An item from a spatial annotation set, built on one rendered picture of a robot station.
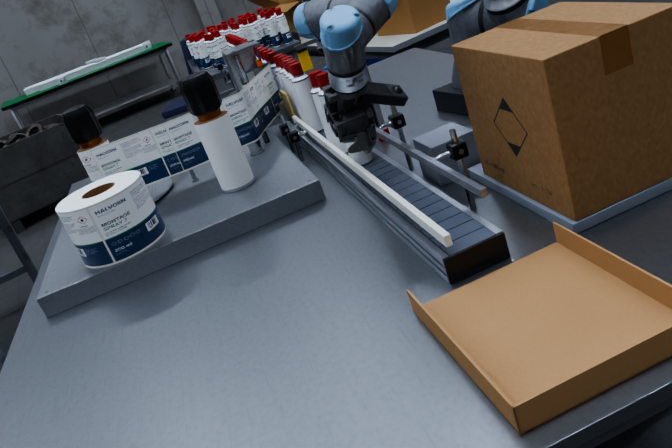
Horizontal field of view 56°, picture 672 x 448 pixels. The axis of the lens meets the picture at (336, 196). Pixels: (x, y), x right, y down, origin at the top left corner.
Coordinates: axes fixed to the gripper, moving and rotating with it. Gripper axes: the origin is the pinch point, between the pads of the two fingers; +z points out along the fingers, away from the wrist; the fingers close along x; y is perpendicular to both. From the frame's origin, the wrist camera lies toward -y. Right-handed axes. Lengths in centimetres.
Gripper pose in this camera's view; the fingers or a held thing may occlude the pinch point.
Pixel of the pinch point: (368, 147)
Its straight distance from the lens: 140.4
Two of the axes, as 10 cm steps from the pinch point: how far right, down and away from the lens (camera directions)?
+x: 4.0, 6.8, -6.1
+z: 1.3, 6.2, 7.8
